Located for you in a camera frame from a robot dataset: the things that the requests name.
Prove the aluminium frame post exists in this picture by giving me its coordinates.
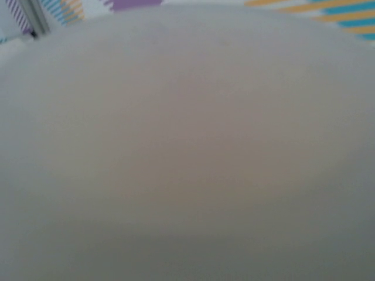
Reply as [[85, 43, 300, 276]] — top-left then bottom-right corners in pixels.
[[22, 0, 52, 37]]

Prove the translucent yellowish plastic bin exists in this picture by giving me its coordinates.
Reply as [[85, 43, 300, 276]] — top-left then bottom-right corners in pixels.
[[0, 2, 375, 281]]

